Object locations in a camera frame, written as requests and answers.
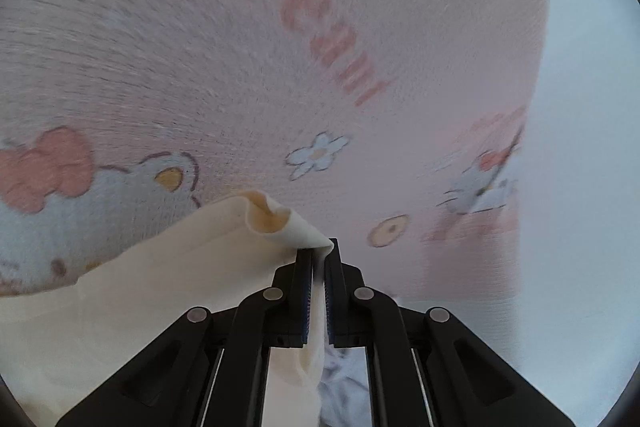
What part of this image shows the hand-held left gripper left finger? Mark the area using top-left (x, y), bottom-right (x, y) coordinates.
top-left (55, 248), bottom-right (313, 427)

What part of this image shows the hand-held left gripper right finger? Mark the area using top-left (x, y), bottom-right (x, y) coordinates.
top-left (325, 238), bottom-right (576, 427)

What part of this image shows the white shirt with navy trim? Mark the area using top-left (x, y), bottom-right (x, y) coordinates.
top-left (320, 347), bottom-right (373, 427)

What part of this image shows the pink and cream shirt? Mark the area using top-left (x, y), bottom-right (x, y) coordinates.
top-left (0, 190), bottom-right (335, 427)

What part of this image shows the sofa with cat print cover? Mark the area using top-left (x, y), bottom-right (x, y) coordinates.
top-left (0, 0), bottom-right (552, 313)

